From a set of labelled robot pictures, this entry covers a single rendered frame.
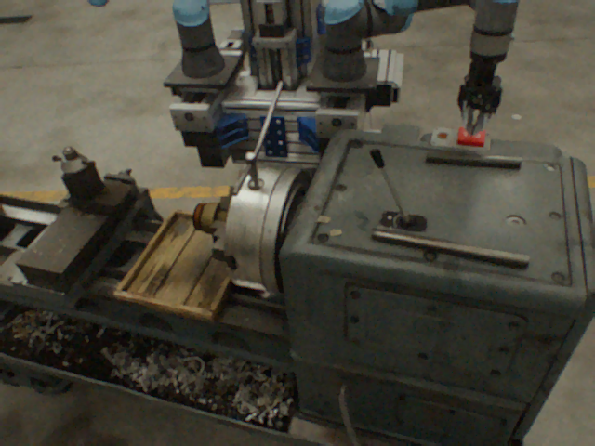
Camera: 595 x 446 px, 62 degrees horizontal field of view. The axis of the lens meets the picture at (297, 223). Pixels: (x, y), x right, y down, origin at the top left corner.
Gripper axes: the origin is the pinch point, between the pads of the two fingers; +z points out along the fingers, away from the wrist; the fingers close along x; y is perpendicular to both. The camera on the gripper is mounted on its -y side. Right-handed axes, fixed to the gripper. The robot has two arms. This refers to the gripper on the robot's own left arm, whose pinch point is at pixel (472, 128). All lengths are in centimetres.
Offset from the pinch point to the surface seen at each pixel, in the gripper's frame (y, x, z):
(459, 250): 38.3, 0.2, 1.2
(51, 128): -143, -294, 128
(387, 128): -0.7, -19.9, 2.8
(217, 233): 30, -55, 17
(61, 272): 42, -100, 31
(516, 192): 17.7, 10.1, 2.8
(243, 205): 30, -47, 7
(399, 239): 38.0, -10.8, 1.2
